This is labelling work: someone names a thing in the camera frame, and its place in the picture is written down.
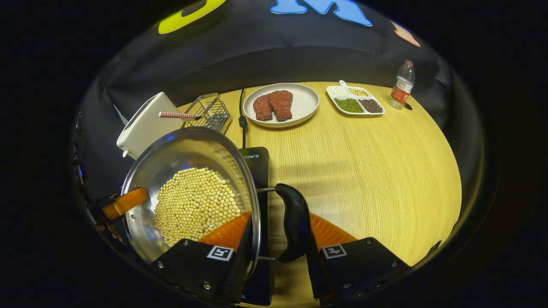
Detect black induction cooktop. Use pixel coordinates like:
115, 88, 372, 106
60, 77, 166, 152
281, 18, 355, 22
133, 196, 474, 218
237, 147, 273, 306

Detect round white plate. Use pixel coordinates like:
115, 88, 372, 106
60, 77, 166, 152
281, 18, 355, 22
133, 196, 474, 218
243, 83, 320, 129

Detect green mung beans portion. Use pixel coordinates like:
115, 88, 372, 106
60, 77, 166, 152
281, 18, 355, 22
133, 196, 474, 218
334, 98, 364, 114

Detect white toaster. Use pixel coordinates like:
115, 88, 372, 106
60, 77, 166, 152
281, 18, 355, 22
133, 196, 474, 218
116, 92, 185, 160

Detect metal wire basket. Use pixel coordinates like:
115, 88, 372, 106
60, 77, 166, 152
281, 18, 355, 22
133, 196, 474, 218
182, 93, 232, 133

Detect white divided dish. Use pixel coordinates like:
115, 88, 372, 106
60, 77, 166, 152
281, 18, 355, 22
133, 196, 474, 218
326, 80, 386, 116

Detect dark red beans portion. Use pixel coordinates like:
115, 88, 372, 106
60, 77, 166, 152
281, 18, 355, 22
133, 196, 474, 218
359, 99, 384, 114

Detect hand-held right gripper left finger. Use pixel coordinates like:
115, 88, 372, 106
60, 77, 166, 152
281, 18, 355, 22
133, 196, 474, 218
150, 212, 258, 305

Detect red checked stick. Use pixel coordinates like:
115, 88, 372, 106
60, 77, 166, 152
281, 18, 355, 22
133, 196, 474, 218
159, 111, 202, 121

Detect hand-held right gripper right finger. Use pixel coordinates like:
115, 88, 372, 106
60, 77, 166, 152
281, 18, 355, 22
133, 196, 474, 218
306, 212, 412, 307

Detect clear red label water bottle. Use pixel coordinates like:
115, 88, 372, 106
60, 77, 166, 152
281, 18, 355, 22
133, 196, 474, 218
389, 59, 416, 110

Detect heap of yellow soybeans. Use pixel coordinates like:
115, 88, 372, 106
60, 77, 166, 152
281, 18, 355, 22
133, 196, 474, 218
153, 167, 241, 247

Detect red raw meat slice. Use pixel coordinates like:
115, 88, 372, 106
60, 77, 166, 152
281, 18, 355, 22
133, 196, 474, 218
253, 94, 274, 122
268, 90, 294, 122

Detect steel pot with black handle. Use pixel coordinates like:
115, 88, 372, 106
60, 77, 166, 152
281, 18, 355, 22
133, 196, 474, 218
121, 127, 310, 275

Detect black power cable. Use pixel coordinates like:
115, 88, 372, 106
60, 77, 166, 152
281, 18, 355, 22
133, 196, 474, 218
238, 89, 249, 148

